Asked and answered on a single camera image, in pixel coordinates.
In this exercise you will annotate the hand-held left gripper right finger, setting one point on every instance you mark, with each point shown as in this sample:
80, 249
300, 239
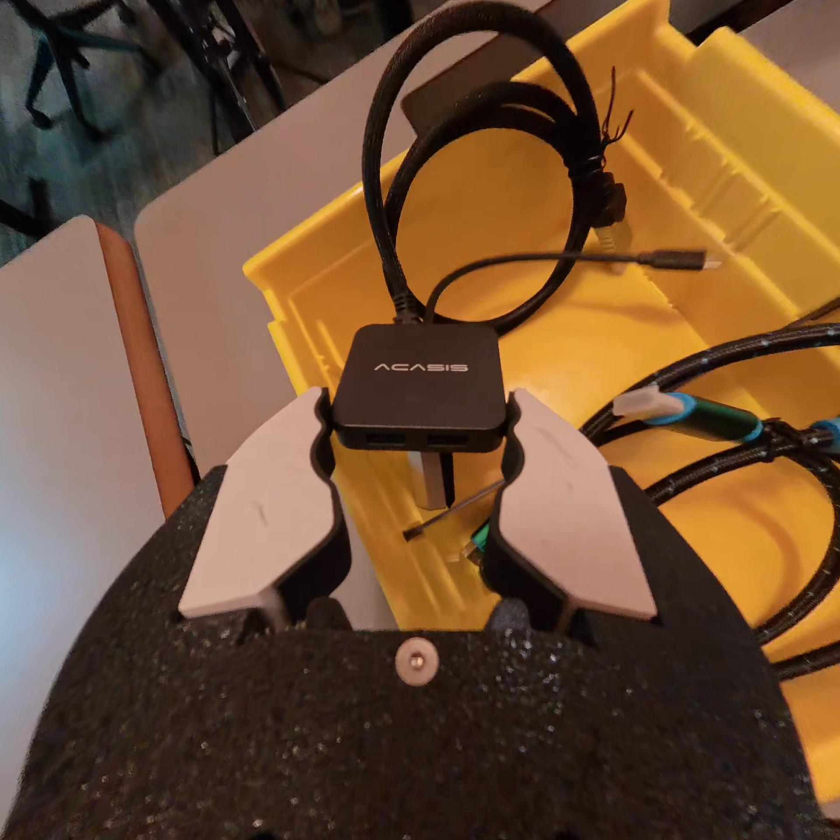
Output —
564, 518

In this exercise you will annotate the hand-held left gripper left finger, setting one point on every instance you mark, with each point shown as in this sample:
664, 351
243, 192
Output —
262, 518

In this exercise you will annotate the square black usb hub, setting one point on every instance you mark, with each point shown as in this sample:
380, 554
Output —
420, 400

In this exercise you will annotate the yellow plastic bin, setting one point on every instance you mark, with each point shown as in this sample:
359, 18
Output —
525, 197

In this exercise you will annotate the black office chair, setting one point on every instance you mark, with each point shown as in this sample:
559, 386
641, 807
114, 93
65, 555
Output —
62, 52

